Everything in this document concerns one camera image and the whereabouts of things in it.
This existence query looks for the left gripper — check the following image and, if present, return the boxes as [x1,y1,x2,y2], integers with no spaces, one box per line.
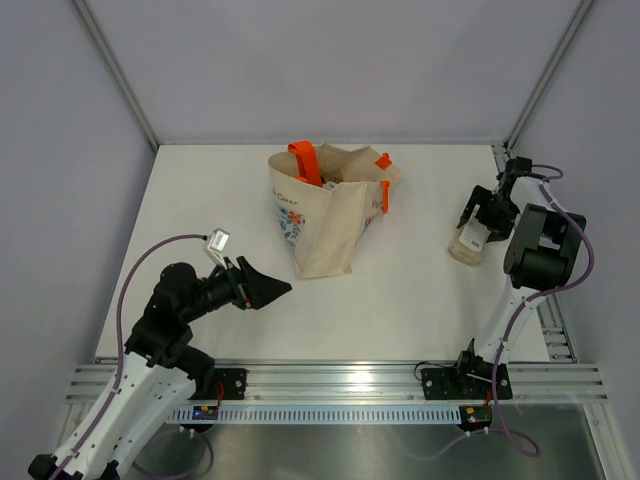
[181,256,291,323]

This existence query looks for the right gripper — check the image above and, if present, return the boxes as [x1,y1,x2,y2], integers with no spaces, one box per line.
[459,184,518,242]

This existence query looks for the canvas bag orange handles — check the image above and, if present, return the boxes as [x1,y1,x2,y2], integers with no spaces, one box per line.
[268,140,404,279]

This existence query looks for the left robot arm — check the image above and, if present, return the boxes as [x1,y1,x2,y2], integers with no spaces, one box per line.
[28,257,292,479]

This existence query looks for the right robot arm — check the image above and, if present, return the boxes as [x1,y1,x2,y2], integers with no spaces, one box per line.
[447,157,588,397]

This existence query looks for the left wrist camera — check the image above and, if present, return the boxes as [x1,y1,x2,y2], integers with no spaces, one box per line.
[203,228,230,269]

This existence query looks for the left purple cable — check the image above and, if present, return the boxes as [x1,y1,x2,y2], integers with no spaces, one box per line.
[47,233,216,480]

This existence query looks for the purple cable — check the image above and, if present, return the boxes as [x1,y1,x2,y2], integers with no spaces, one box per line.
[47,233,216,480]
[399,163,597,460]

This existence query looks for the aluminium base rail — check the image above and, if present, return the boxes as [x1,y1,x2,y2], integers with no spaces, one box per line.
[64,362,610,405]

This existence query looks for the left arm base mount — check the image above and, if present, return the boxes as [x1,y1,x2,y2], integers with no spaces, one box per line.
[190,368,247,401]

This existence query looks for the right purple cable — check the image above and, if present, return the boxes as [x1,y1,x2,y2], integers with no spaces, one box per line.
[399,163,597,460]

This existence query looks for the right aluminium frame post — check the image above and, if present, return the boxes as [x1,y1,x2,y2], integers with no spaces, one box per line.
[503,0,598,153]

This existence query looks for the aluminium frame post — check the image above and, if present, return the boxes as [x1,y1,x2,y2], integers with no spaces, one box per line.
[503,0,598,153]
[68,0,161,153]

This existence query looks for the white slotted cable duct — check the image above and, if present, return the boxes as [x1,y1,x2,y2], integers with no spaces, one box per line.
[166,405,462,425]

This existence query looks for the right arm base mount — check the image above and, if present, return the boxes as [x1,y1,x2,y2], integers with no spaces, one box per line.
[420,365,513,401]

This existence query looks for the left aluminium frame post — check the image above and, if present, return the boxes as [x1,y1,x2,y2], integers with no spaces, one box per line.
[68,0,161,153]

